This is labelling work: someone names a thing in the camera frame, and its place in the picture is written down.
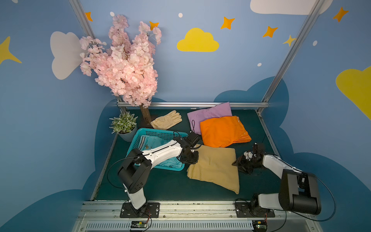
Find green circuit board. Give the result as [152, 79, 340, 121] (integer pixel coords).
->
[130, 221, 149, 230]
[252, 220, 268, 232]

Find teal pants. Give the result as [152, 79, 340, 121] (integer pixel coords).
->
[138, 135, 183, 171]

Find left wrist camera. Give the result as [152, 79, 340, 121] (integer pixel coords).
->
[185, 131, 200, 148]

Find pink blossom artificial tree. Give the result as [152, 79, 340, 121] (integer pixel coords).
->
[79, 14, 162, 126]

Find right green circuit board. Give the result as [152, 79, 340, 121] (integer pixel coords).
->
[252, 220, 268, 232]

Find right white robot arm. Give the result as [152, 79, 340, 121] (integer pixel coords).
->
[232, 152, 321, 217]

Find beige work glove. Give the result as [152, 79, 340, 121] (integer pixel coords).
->
[150, 110, 182, 130]

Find aluminium frame post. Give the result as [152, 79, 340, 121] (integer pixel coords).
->
[257, 0, 326, 116]
[69, 0, 96, 39]

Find aluminium front rail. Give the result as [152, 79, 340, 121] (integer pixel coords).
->
[72, 200, 322, 232]

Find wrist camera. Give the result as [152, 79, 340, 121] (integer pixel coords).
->
[185, 131, 200, 148]
[252, 143, 266, 156]

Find purple folded pants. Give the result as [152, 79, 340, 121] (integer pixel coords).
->
[187, 102, 232, 135]

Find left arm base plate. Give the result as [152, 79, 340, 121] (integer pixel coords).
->
[119, 202, 160, 218]

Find left green circuit board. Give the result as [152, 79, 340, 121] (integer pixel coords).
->
[130, 221, 149, 230]

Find beige pants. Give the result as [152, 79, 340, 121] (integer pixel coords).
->
[187, 145, 240, 194]

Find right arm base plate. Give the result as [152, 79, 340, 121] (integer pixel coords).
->
[234, 200, 275, 218]

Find aluminium frame post left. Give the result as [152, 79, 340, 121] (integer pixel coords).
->
[69, 0, 96, 39]

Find aluminium frame post right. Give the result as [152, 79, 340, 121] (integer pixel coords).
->
[257, 0, 326, 116]

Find aluminium rail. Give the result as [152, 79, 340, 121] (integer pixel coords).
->
[116, 101, 270, 108]
[72, 200, 322, 232]

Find orange pants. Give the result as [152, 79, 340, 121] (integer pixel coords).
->
[200, 116, 252, 148]

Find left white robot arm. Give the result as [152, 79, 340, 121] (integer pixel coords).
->
[117, 137, 199, 210]

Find small potted green plant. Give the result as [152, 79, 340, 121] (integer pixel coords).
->
[110, 110, 138, 142]

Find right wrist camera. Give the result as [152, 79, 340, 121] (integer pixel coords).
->
[252, 143, 266, 156]

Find aluminium back rail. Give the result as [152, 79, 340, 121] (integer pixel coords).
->
[116, 101, 270, 108]

